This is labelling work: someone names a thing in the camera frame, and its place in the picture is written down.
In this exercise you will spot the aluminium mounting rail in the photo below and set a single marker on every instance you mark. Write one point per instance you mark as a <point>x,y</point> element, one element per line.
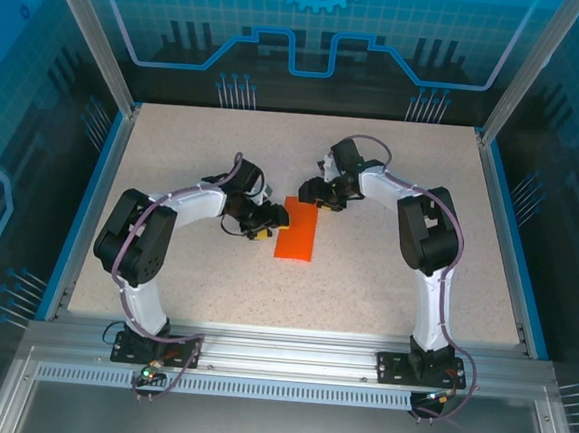
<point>289,349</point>

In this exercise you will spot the orange paper sheet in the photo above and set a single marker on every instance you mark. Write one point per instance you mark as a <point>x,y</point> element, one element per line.
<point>296,227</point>

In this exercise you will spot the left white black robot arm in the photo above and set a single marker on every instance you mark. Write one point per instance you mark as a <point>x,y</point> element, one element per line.
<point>197,209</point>

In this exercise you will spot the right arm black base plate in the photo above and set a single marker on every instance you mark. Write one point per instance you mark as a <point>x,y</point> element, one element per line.
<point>390,370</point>

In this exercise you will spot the aluminium blue side rail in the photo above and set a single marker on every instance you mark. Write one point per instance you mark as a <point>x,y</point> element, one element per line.
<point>97,201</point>
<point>497,193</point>

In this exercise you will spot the aluminium frame post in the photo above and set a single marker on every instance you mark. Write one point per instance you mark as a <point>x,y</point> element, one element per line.
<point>99,36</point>
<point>527,69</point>

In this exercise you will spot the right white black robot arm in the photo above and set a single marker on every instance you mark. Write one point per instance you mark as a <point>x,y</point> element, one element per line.
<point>428,307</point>

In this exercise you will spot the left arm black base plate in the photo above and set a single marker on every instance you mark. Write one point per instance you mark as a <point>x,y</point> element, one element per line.
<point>120,356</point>

